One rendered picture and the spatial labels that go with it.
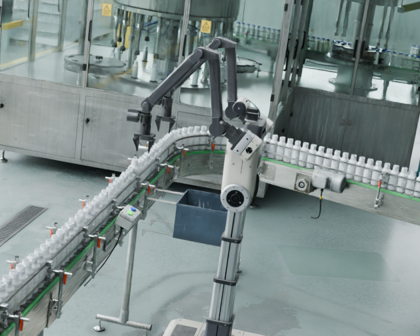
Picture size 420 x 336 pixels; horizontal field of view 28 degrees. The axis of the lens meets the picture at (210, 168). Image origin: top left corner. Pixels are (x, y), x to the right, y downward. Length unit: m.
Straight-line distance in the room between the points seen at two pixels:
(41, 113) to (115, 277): 2.58
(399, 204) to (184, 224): 1.54
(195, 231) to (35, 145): 3.68
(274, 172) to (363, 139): 3.74
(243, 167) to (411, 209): 1.67
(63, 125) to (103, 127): 0.41
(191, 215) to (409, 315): 2.13
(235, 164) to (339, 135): 5.33
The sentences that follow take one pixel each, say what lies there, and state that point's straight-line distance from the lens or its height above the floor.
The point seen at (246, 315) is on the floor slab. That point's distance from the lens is 5.89.
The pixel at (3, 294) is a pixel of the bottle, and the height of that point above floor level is 1.13.
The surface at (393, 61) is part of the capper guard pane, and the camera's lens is 9.51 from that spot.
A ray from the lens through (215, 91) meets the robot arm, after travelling 4.18.
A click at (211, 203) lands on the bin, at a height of 0.89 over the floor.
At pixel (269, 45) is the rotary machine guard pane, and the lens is 7.64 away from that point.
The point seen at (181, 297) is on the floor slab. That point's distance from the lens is 6.00.
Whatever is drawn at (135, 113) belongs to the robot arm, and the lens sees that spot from 4.29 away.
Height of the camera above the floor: 2.56
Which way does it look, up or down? 16 degrees down
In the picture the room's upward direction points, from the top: 8 degrees clockwise
